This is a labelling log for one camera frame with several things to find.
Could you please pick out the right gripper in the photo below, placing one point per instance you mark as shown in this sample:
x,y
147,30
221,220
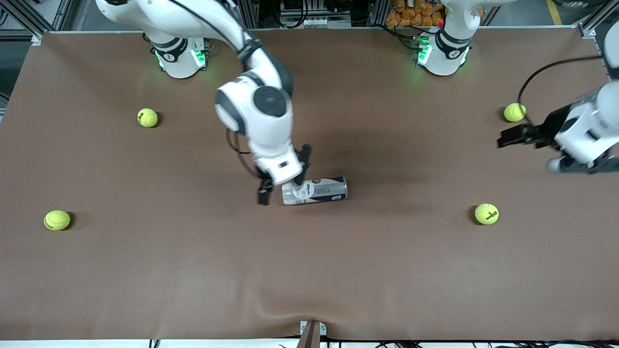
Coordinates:
x,y
304,156

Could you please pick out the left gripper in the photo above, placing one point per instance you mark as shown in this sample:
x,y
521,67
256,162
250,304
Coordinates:
x,y
548,126

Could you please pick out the white blue tennis ball can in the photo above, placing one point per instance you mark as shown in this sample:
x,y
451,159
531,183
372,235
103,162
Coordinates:
x,y
324,190

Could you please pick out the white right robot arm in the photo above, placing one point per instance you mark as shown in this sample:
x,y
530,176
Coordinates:
x,y
261,111

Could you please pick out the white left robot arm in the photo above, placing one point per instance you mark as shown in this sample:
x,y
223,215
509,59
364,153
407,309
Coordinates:
x,y
445,58

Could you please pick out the yellow-green tennis ball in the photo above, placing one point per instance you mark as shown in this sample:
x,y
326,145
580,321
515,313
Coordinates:
x,y
514,112
486,213
57,220
147,117

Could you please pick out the brown table cover sheet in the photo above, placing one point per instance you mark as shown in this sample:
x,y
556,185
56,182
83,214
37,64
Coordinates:
x,y
145,266

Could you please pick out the orange packaged goods pile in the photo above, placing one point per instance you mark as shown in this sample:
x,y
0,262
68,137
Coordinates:
x,y
413,13

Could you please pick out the aluminium frame profile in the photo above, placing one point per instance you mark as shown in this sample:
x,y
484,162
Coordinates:
x,y
43,19
592,24

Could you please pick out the grey metal mount bracket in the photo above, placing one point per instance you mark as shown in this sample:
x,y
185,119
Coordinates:
x,y
312,334

